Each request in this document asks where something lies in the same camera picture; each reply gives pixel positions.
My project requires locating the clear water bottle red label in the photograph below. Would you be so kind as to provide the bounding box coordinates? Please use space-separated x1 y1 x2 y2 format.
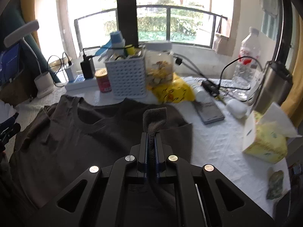
232 27 261 89

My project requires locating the black charger block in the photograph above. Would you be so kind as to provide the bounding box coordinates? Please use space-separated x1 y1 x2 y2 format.
80 54 95 79

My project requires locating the black looped charger cable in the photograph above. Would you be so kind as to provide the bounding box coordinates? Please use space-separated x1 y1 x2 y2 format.
47 52 73 88

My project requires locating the white folded garment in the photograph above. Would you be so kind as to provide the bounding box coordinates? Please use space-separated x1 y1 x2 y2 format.
0 100 16 123

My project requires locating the white desk lamp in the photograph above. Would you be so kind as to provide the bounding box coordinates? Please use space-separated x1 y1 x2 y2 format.
3 19 55 99

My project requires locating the green stone figurine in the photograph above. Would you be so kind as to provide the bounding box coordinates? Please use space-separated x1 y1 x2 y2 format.
266 167 284 200

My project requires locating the clear jar of snacks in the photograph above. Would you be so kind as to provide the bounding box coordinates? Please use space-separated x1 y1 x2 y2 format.
144 41 174 87

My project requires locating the dark grey t-shirt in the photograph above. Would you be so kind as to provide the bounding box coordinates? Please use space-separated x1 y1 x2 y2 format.
9 94 194 209

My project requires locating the yellow tissue box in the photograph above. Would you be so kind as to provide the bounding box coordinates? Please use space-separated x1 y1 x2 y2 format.
242 102 301 164

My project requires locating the white perforated plastic basket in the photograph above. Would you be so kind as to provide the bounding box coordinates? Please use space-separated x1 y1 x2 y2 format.
104 52 147 99

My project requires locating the white power strip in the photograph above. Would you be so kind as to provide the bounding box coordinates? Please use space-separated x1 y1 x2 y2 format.
65 74 98 91

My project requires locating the stainless steel tumbler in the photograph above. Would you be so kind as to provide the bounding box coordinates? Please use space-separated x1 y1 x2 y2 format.
254 61 293 114

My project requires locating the blue face mask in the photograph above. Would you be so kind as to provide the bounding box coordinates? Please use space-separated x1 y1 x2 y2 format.
95 31 125 56

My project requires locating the brown cardboard box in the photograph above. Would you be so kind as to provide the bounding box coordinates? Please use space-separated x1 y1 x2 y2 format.
1 70 37 107

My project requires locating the grey notebook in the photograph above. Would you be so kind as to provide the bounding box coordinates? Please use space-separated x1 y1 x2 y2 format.
193 97 225 124

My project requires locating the red can yellow lid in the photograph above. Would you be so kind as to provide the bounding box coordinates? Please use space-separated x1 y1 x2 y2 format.
95 68 111 93

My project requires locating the yellow snack bag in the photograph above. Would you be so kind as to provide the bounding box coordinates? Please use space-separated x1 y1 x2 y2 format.
147 73 195 103

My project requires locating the tablet with dark screen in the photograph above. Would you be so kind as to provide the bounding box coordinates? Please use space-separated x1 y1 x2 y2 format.
1 43 23 86

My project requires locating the white charger block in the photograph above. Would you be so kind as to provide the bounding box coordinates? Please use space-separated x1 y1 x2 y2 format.
65 64 77 82

